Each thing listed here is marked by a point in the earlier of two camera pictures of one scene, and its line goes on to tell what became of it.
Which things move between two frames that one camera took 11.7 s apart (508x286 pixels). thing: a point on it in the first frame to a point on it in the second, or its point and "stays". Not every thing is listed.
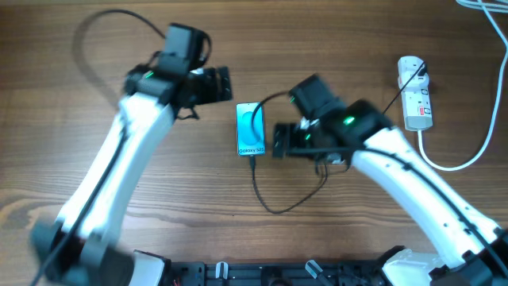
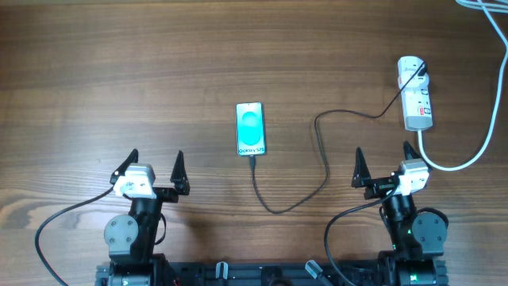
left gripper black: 213,95 to 177,178
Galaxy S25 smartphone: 251,129 stays
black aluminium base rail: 286,273 stays
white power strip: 413,79 stays
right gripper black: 292,131 to 362,178
